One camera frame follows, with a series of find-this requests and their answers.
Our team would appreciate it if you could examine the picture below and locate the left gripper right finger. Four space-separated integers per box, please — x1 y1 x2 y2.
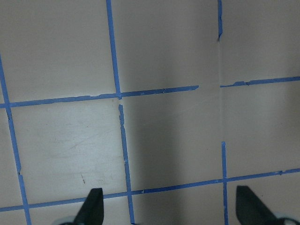
236 186 281 225

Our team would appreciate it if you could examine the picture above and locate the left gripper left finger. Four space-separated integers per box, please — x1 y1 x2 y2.
74 188 104 225

